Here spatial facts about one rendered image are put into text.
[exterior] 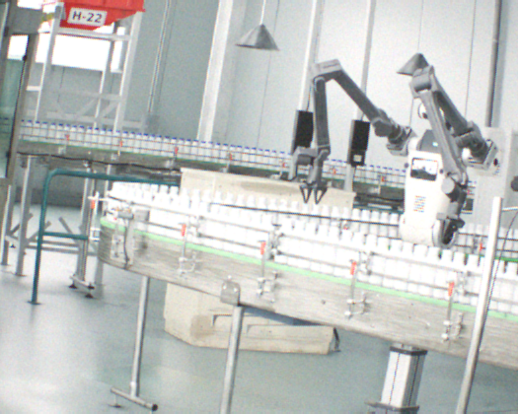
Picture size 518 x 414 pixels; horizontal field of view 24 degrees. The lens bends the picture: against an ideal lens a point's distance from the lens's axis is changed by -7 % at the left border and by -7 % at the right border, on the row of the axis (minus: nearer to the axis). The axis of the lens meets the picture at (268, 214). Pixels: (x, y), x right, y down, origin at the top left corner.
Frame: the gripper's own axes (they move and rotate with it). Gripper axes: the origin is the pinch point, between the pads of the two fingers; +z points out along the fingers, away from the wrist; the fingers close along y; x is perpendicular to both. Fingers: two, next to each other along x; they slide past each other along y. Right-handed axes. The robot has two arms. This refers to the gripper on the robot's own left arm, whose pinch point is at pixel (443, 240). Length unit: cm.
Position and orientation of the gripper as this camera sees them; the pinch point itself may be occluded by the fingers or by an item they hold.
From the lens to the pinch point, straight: 468.4
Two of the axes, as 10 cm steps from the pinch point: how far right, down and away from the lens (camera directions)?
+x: 6.2, 4.0, 6.8
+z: -3.7, 9.1, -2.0
